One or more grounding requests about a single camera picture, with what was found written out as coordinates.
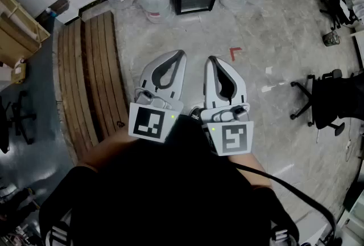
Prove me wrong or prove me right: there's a stack of pale wooden frames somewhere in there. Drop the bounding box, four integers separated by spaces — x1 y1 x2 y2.
0 0 52 69

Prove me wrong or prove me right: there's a black cable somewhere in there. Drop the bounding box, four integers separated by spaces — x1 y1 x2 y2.
233 162 339 246

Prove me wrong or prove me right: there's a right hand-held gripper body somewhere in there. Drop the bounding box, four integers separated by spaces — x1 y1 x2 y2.
200 102 254 157

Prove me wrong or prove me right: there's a wooden slat bench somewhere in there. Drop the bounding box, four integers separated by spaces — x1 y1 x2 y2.
82 10 129 143

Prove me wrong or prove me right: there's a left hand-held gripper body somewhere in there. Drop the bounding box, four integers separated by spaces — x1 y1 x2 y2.
128 87 184 144

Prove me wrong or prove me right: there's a red tape corner mark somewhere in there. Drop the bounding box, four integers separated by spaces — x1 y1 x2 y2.
229 46 243 63

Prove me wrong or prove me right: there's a black office chair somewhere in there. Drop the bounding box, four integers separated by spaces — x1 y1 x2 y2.
0 90 38 154
319 0 359 31
289 68 364 138

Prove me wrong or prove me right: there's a person's left forearm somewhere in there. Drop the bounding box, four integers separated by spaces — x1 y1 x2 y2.
76 133 144 175

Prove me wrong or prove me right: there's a brown box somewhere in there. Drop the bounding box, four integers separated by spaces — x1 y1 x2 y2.
50 0 71 15

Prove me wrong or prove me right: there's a person's right black shoe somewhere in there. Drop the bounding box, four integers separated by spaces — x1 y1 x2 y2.
188 106 205 121

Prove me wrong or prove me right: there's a wooden plank board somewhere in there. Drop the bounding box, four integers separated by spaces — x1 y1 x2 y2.
56 21 99 156

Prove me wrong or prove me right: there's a person's black clothing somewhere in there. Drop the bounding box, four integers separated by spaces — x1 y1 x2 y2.
38 114 300 246

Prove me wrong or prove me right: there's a person's right forearm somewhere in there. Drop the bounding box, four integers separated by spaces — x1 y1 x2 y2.
226 151 273 189

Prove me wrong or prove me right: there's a small cardboard box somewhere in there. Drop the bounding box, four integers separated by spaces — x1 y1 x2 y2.
10 61 28 84

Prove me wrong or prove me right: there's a mesh waste bin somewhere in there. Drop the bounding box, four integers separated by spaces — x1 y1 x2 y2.
322 29 341 47

